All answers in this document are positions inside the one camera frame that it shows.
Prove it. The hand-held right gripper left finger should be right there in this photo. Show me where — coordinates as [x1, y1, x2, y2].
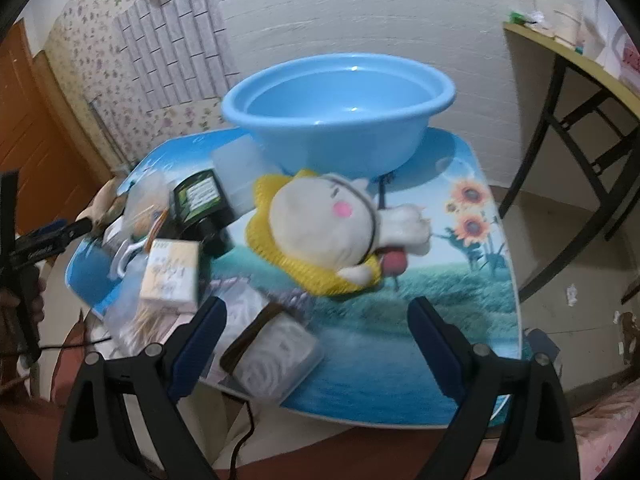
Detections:
[54, 296, 228, 480]

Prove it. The white plush toy yellow hood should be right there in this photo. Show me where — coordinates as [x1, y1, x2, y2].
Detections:
[245, 169, 432, 297]

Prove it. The clear plastic bag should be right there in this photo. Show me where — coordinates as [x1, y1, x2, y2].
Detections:
[122, 174, 172, 243]

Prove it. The clear plastic box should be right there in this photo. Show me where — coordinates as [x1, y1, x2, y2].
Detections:
[211, 139, 273, 213]

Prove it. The brown wooden door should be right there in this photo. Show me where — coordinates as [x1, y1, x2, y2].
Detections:
[0, 20, 108, 241]

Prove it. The small beige carton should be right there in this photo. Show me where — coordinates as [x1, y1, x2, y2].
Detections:
[139, 239, 202, 312]

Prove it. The bag of toothpicks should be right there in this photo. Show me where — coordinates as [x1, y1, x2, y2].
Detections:
[106, 302, 203, 353]

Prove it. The blue plastic basin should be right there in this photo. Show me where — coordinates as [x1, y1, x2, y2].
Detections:
[221, 53, 457, 179]

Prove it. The brown plush bear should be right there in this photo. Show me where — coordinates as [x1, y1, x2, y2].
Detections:
[92, 177, 128, 233]

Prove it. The person's left hand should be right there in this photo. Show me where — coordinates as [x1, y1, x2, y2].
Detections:
[0, 275, 47, 356]

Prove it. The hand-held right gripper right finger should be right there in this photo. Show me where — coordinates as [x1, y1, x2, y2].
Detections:
[407, 296, 583, 480]

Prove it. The black bottle green label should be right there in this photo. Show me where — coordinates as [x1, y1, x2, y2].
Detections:
[172, 170, 236, 257]

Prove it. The black cable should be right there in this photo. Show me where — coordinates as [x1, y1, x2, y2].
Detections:
[227, 399, 257, 480]

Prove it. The clear cotton pad container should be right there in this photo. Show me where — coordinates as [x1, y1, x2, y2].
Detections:
[219, 304, 322, 403]

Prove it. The yellow top black leg desk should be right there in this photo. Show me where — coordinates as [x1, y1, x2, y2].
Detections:
[499, 20, 640, 306]

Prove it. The white plastic hook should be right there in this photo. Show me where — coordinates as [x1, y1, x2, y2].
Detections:
[109, 239, 152, 281]

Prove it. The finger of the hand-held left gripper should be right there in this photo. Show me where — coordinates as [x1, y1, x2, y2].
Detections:
[12, 216, 97, 262]

